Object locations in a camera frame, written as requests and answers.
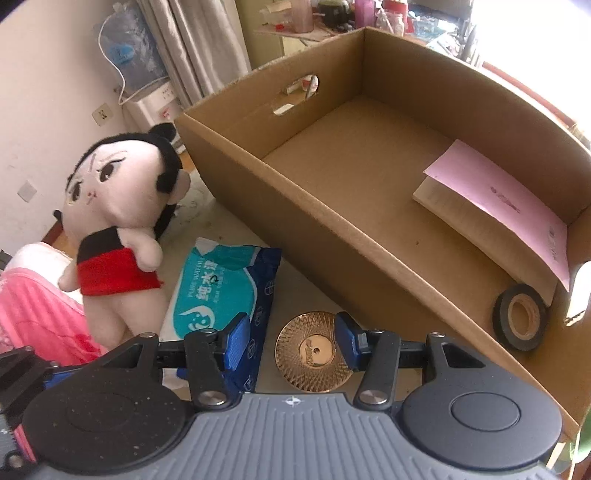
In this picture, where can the gold patterned disc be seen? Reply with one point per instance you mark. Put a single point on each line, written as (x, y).
(295, 341)

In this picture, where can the brown cardboard box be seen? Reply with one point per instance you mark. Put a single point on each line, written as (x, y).
(346, 152)

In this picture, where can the plastic-covered water jug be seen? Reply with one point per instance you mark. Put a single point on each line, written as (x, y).
(134, 50)

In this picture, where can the dark teapot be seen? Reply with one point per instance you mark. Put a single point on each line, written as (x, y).
(334, 11)

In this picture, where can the pink striped blanket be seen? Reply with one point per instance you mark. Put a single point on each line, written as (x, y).
(27, 314)

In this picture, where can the white wall switch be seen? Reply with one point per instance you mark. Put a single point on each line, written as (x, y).
(27, 191)

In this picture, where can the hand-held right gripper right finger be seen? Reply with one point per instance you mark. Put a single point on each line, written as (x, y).
(346, 339)

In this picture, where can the white desktop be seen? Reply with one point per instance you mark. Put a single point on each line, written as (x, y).
(231, 221)

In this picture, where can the black-haired plush doll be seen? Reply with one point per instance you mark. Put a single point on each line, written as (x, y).
(115, 184)

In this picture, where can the pink tumbler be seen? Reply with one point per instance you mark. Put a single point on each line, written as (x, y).
(302, 14)

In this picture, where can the magenta bottle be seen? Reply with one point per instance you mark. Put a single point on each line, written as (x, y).
(364, 11)

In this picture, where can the white wall socket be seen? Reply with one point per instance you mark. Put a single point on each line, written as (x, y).
(101, 114)

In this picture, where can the pale green cabinet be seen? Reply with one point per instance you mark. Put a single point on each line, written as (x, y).
(291, 48)

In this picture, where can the black tape roll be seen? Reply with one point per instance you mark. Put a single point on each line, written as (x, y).
(501, 323)

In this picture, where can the teal wet wipes pack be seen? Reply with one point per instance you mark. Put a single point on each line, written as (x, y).
(217, 286)

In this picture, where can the grey curtain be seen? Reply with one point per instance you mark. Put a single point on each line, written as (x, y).
(207, 46)

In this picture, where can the pink paper sheet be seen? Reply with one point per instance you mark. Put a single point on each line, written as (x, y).
(485, 184)

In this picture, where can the white fluffy blanket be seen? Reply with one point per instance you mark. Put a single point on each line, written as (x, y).
(32, 254)

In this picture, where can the cluttered folding table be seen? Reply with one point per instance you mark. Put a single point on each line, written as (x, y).
(281, 30)

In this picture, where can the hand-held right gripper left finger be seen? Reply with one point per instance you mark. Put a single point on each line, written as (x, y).
(238, 341)

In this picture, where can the white water dispenser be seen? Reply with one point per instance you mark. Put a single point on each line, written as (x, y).
(152, 110)

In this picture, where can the red-capped jar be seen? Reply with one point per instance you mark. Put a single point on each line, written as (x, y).
(393, 16)

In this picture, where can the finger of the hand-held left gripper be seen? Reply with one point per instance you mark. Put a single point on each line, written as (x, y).
(27, 367)

